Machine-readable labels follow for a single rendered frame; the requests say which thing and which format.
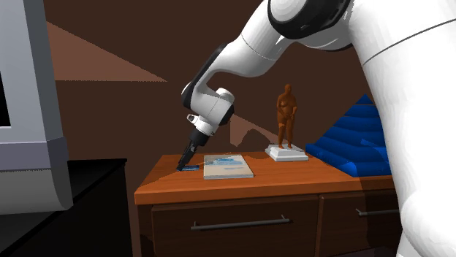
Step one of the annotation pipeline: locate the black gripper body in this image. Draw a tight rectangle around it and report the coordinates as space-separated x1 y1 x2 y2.
187 128 210 149

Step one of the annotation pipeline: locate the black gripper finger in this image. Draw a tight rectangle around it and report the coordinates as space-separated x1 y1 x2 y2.
177 140 199 172

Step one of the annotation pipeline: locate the pale book with blue print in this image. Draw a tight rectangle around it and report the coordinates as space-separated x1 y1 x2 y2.
203 153 255 180

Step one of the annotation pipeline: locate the brown figure on white base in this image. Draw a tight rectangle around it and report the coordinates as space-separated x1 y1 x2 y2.
265 83 310 163

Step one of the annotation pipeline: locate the brown wooden chest of drawers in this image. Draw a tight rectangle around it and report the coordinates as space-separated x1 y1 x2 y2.
134 150 403 257

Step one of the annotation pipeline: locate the blue stepped pyramid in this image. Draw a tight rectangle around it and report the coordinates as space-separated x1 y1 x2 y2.
305 93 392 177

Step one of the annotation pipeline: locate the grey television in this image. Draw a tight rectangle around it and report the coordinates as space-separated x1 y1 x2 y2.
0 0 74 215

